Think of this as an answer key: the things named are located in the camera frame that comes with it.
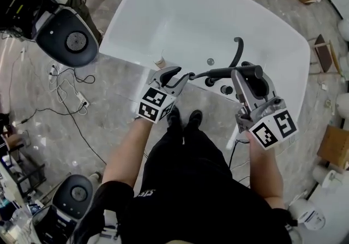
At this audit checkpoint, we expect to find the person's right black shoe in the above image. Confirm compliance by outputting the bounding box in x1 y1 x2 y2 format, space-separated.
183 109 203 132

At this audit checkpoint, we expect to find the person's left forearm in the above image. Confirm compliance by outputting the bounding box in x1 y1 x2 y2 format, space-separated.
101 118 154 193

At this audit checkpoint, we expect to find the person's right forearm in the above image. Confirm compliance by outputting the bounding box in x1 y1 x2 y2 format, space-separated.
244 130 286 210

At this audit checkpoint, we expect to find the person's left black shoe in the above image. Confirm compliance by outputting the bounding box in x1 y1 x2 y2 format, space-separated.
166 106 182 130

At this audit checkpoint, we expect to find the white bathtub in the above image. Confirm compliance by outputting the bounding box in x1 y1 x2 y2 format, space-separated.
98 0 311 151

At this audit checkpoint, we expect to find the wooden stool frame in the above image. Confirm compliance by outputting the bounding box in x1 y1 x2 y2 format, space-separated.
309 33 342 75

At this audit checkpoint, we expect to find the grey backpack device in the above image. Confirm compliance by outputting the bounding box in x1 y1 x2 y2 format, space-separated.
32 174 95 244
0 0 100 69

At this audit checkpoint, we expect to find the person's black clothing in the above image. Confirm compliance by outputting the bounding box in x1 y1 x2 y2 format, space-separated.
71 125 294 244

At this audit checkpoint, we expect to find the black metal rack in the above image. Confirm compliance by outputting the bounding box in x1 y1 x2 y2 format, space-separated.
0 155 46 203

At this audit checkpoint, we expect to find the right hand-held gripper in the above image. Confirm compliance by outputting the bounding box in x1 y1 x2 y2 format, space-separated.
231 69 300 151

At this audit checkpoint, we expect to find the closed brown cardboard box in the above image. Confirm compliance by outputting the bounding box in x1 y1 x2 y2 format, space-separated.
316 125 349 169

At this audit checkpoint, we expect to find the person's black shoe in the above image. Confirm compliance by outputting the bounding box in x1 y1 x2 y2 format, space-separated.
166 106 182 130
183 109 203 132

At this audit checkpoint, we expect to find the black curved faucet spout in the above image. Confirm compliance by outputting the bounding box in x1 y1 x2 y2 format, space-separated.
204 36 245 87

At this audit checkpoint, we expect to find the pink soap bottle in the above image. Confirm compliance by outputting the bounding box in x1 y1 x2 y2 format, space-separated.
153 49 167 70

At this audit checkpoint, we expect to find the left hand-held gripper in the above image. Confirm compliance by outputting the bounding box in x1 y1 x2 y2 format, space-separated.
137 66 196 124

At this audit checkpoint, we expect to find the long black floor cable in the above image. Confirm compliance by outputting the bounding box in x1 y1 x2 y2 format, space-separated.
16 95 107 166

